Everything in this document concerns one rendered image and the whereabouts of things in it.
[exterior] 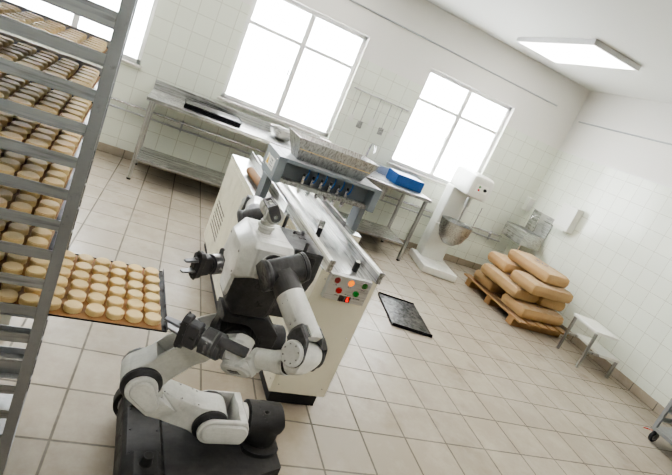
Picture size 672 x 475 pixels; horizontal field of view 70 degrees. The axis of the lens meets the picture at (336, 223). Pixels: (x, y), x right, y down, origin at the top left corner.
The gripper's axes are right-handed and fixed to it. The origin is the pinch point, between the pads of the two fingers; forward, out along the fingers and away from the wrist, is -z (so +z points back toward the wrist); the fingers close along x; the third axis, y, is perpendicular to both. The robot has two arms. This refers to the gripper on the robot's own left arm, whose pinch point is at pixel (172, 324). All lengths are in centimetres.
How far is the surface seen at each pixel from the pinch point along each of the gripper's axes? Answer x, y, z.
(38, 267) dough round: 10.3, 18.6, -36.3
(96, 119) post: 59, 25, -28
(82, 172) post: 44, 25, -28
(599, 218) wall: 73, -498, 316
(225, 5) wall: 120, -405, -187
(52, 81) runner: 63, 28, -39
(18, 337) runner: -8.6, 24.6, -32.6
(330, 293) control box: -4, -89, 43
